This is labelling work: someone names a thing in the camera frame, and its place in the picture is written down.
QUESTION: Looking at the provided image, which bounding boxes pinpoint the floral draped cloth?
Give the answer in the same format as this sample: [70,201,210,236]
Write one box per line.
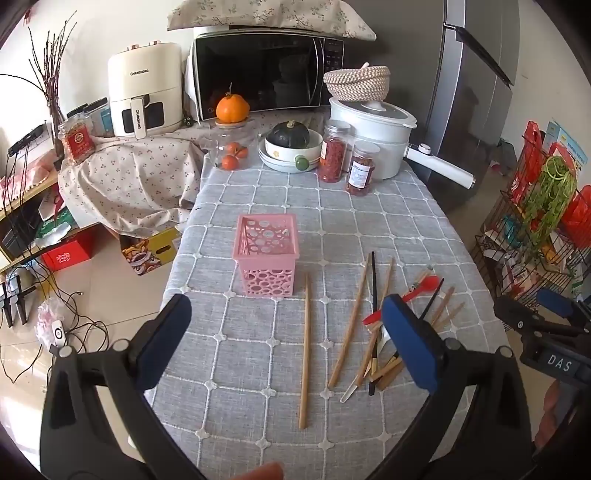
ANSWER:
[58,107,333,237]

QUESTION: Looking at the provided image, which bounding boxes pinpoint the orange pumpkin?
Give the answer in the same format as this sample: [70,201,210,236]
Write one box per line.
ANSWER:
[215,83,251,124]

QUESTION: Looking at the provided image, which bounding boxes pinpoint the black power strip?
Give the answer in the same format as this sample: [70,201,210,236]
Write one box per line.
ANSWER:
[7,122,49,155]

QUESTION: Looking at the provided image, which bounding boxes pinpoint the dried dark branches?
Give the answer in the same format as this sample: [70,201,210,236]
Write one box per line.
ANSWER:
[25,11,78,139]

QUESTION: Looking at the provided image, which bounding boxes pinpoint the printed cardboard box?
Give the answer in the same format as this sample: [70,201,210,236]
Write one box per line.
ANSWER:
[120,226,182,277]

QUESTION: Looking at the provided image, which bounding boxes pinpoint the clear jar of red berries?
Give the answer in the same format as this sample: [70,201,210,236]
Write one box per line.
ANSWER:
[318,119,352,183]

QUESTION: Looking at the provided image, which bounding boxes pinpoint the green cord bundle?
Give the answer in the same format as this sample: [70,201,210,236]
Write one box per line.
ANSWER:
[526,156,578,259]

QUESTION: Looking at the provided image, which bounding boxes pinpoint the white electric pot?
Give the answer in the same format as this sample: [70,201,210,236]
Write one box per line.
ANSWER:
[329,96,476,189]

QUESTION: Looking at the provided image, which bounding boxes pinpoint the black microwave oven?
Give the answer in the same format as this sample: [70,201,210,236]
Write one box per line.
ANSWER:
[191,33,346,124]

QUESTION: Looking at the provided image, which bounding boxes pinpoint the red box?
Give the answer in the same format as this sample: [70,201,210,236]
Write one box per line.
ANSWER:
[41,240,95,272]

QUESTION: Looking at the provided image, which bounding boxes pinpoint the red label jar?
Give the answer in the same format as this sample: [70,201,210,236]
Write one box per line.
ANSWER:
[58,113,95,167]

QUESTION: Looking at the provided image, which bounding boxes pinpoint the teal carton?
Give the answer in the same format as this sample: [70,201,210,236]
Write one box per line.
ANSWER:
[90,106,114,137]

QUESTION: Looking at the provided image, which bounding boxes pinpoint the cream air fryer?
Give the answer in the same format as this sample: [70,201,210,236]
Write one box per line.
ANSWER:
[107,42,184,139]

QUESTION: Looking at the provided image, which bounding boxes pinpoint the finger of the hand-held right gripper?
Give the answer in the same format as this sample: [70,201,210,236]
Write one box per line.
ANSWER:
[536,288,591,329]
[493,295,591,344]

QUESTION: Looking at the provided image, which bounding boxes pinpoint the clear jar with white label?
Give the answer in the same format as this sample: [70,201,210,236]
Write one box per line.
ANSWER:
[345,141,380,197]

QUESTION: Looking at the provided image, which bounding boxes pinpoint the grey refrigerator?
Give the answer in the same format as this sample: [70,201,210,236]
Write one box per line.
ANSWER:
[418,0,520,204]

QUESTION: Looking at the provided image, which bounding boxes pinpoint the white flower-print bowl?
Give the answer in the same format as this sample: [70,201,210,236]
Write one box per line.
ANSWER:
[264,129,324,162]

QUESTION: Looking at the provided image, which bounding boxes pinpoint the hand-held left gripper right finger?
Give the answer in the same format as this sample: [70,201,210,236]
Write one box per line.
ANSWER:
[369,294,536,480]

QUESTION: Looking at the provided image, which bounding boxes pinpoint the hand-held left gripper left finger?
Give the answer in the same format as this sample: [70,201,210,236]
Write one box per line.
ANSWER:
[39,293,206,480]

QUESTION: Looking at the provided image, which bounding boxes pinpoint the black chopstick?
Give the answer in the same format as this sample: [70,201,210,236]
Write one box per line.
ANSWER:
[368,250,380,397]
[418,278,445,321]

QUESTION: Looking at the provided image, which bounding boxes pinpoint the glass jar with wooden lid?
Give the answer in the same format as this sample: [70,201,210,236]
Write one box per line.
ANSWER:
[208,119,254,172]

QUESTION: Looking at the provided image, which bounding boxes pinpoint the blue white leaflet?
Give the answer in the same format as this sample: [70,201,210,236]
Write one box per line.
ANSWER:
[542,121,589,169]

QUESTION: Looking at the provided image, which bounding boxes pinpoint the person's right hand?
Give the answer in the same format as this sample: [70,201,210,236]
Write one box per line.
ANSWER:
[536,381,571,450]

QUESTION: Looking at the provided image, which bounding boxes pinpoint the floral microwave cover cloth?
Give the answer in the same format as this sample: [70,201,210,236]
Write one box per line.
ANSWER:
[166,0,377,42]

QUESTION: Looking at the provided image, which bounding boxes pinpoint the wooden chopstick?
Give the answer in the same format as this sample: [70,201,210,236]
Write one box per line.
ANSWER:
[376,286,455,388]
[358,257,395,386]
[327,251,370,390]
[381,302,466,381]
[298,273,311,430]

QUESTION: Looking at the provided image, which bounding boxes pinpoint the red plastic spoon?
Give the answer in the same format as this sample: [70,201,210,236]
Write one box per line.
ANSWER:
[362,275,440,326]

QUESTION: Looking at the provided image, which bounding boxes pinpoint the pink cloth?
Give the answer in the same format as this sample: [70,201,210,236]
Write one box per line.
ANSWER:
[0,152,61,195]

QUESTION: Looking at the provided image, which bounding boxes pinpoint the woven rope basket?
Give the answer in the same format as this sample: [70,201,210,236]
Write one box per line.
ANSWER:
[323,65,391,102]

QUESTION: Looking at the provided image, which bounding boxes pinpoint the black wire rack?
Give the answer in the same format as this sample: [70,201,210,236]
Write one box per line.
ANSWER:
[471,134,591,301]

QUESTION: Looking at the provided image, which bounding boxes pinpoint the dark green kabocha squash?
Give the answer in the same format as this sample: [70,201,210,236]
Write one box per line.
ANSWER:
[265,120,310,149]

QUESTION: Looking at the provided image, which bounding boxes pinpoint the black cable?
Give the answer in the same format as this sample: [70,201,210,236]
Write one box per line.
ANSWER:
[0,291,109,384]

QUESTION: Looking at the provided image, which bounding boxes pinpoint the person's left hand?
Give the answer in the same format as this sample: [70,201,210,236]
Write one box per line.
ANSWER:
[228,462,284,480]

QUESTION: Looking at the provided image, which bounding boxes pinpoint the red plastic bag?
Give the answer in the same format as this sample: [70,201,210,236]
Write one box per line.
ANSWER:
[561,185,591,247]
[508,121,546,206]

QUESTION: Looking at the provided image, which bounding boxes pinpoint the pink perforated utensil basket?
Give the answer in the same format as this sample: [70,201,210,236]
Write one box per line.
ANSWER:
[232,213,301,297]

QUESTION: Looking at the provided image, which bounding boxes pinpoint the grey checked tablecloth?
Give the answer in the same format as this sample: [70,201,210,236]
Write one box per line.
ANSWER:
[152,111,511,480]

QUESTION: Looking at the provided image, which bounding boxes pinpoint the wooden shelf unit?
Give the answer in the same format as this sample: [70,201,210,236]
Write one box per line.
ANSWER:
[0,175,102,273]

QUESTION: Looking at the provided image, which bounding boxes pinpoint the white plate stack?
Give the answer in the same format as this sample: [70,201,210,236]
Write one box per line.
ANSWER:
[257,138,324,174]

